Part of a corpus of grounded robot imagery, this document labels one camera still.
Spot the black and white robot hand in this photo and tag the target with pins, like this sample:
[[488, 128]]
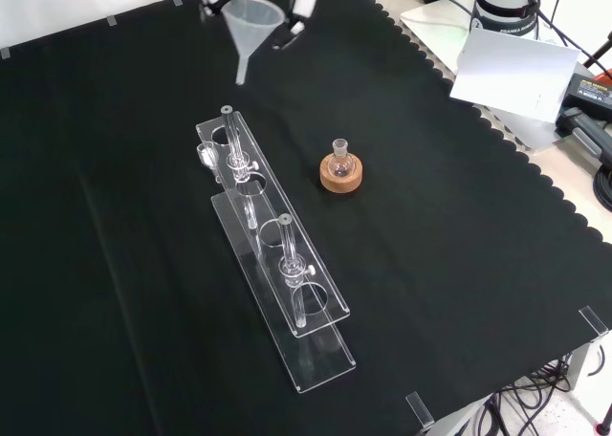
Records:
[[303, 1]]

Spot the clear plastic funnel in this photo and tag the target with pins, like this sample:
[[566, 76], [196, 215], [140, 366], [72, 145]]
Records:
[[253, 17]]

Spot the clear round-bottom flask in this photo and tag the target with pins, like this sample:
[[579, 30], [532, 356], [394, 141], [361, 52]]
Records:
[[341, 163]]

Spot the clear acrylic funnel stand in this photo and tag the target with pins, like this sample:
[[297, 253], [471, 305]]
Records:
[[287, 283]]

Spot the pale board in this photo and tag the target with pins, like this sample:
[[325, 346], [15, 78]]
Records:
[[435, 25]]

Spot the small clear glass piece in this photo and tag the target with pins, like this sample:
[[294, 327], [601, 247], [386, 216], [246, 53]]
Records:
[[206, 155]]

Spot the white sheet board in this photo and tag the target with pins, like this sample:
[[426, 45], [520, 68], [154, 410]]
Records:
[[516, 72]]

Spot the black cloth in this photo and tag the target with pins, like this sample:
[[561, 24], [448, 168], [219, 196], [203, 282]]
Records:
[[143, 240]]

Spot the black power supply box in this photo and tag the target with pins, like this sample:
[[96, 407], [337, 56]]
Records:
[[590, 94]]

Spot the black and grey device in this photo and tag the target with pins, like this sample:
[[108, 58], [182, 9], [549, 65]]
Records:
[[585, 132]]

